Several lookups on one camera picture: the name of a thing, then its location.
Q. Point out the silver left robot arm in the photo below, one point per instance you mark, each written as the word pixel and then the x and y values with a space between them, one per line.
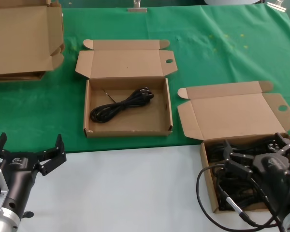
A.
pixel 4 222

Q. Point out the metal table clamp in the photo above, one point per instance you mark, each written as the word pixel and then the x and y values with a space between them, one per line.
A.
pixel 137 9
pixel 276 4

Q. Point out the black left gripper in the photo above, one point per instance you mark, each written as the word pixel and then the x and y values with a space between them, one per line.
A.
pixel 20 178

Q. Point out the green tablecloth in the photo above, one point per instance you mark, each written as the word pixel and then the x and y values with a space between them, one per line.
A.
pixel 207 43

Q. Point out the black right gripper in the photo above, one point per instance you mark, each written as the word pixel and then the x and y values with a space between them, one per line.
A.
pixel 275 176

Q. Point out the open cardboard box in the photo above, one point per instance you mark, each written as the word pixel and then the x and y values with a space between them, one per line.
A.
pixel 9 81
pixel 232 113
pixel 125 58
pixel 19 36
pixel 14 76

